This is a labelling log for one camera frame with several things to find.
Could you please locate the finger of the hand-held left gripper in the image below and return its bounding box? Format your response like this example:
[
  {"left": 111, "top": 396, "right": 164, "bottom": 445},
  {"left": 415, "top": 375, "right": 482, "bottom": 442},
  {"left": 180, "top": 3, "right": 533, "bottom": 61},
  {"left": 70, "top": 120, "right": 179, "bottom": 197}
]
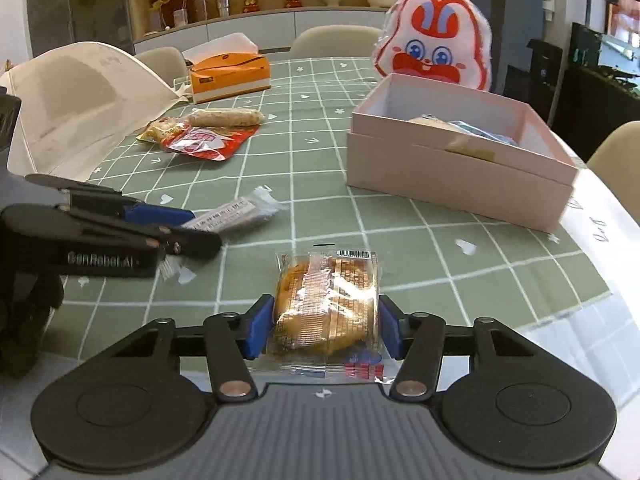
[
  {"left": 100, "top": 220, "right": 223, "bottom": 262},
  {"left": 25, "top": 174, "right": 197, "bottom": 229}
]

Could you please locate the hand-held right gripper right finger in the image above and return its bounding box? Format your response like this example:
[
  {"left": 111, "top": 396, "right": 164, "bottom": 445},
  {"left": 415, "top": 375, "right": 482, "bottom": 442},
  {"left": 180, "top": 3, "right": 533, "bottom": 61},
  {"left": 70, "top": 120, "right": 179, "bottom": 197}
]
[{"left": 377, "top": 294, "right": 535, "bottom": 402}]

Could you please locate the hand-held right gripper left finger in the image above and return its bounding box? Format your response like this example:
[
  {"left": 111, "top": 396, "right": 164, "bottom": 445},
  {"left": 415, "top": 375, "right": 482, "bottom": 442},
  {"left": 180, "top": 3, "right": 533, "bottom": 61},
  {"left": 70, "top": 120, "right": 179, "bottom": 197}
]
[{"left": 115, "top": 294, "right": 276, "bottom": 403}]

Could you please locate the thin grey snack packet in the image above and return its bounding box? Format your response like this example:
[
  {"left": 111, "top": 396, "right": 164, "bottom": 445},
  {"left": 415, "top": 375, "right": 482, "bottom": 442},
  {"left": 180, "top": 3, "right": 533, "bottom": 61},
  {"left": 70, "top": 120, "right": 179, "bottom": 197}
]
[{"left": 180, "top": 186, "right": 285, "bottom": 235}]

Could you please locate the clear brown bread packet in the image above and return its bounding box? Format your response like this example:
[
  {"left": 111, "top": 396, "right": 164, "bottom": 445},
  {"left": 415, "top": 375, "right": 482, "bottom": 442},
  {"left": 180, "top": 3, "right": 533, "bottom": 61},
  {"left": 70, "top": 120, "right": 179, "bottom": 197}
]
[{"left": 266, "top": 250, "right": 398, "bottom": 385}]

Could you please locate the pink cardboard box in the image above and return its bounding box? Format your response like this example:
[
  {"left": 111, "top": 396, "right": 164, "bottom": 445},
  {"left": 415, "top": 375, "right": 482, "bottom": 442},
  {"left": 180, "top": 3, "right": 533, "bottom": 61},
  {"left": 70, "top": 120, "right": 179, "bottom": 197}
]
[{"left": 346, "top": 73, "right": 581, "bottom": 234}]

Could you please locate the blue candy packet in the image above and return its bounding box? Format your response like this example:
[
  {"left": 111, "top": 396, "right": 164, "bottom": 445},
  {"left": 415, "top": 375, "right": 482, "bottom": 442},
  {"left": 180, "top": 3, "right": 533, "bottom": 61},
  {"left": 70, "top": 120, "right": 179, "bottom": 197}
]
[{"left": 447, "top": 120, "right": 488, "bottom": 136}]

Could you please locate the light blue snack packet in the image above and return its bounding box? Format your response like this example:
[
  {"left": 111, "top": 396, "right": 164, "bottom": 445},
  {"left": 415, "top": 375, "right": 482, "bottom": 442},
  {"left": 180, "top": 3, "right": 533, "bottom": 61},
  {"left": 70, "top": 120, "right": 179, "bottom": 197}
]
[{"left": 467, "top": 129, "right": 518, "bottom": 147}]

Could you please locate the yellow pastry packet red label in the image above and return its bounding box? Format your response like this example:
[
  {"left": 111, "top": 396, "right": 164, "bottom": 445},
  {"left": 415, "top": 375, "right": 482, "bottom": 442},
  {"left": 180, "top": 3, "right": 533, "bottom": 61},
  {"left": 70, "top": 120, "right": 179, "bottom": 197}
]
[{"left": 136, "top": 116, "right": 193, "bottom": 145}]

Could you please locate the red snack packet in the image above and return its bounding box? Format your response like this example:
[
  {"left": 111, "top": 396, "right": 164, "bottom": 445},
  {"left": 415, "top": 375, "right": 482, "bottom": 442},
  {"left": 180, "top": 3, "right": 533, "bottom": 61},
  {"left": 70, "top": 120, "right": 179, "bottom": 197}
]
[{"left": 162, "top": 125, "right": 261, "bottom": 162}]

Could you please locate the green checked tablecloth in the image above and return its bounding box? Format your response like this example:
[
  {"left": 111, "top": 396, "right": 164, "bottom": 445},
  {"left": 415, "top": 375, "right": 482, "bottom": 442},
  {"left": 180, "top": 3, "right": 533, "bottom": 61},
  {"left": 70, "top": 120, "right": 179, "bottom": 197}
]
[{"left": 50, "top": 55, "right": 613, "bottom": 363}]

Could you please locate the white paper bag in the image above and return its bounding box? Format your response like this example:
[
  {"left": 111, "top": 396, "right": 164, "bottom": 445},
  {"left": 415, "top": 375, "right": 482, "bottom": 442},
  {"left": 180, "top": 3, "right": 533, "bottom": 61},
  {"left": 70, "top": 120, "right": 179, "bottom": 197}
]
[{"left": 0, "top": 42, "right": 193, "bottom": 183}]

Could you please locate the beige chair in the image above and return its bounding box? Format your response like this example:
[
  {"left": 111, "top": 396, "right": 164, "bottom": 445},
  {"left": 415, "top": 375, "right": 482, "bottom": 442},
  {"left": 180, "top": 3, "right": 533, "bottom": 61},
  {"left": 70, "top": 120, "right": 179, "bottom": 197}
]
[
  {"left": 290, "top": 25, "right": 383, "bottom": 60},
  {"left": 586, "top": 121, "right": 640, "bottom": 196},
  {"left": 135, "top": 46, "right": 190, "bottom": 86}
]

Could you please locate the orange tissue box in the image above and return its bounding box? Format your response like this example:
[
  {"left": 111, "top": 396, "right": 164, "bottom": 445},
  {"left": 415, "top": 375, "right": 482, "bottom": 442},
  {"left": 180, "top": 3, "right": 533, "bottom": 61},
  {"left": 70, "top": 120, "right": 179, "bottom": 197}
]
[{"left": 182, "top": 32, "right": 273, "bottom": 106}]

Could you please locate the wooden sideboard cabinet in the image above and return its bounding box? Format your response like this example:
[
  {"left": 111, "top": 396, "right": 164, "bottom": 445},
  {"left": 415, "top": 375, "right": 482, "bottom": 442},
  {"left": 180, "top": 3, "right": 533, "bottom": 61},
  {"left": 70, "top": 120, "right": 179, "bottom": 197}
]
[{"left": 125, "top": 0, "right": 471, "bottom": 57}]

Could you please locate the beige snack packet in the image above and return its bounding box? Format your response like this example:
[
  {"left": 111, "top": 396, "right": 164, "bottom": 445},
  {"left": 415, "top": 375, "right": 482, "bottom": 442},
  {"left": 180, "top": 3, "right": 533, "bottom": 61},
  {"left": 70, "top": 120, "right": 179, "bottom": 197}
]
[{"left": 407, "top": 115, "right": 453, "bottom": 129}]

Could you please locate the white printed table cover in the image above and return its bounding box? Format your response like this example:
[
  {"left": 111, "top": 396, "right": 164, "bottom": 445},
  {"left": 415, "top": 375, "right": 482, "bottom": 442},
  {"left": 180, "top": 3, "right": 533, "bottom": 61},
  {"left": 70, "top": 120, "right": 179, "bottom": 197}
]
[{"left": 520, "top": 160, "right": 640, "bottom": 346}]

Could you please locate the white and red bunny bag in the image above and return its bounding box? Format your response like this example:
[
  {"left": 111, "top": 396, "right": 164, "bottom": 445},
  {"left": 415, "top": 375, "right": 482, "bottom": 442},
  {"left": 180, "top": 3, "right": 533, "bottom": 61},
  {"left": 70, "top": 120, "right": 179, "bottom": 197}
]
[{"left": 372, "top": 0, "right": 493, "bottom": 92}]

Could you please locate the black aquarium cabinet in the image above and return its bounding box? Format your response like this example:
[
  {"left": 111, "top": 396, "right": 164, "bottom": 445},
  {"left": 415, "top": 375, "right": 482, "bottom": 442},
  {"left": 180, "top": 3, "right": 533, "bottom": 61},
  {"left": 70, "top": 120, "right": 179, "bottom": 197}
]
[{"left": 505, "top": 0, "right": 640, "bottom": 128}]

